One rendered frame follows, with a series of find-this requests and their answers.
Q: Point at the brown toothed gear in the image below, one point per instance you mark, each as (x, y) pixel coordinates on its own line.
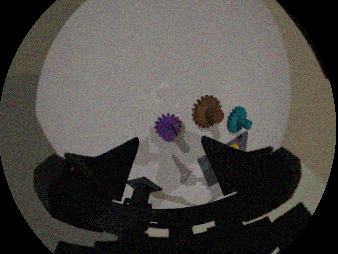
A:
(208, 111)

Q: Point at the purple gear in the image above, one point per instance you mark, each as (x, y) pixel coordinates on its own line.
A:
(168, 127)

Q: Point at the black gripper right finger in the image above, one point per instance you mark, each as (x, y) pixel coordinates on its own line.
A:
(229, 164)

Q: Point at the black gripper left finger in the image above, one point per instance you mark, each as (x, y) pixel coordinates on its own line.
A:
(110, 170)

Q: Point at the yellow gear with black stripe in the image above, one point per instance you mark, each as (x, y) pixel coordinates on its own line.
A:
(234, 145)

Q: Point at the teal gear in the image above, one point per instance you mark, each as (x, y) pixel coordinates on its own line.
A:
(237, 120)

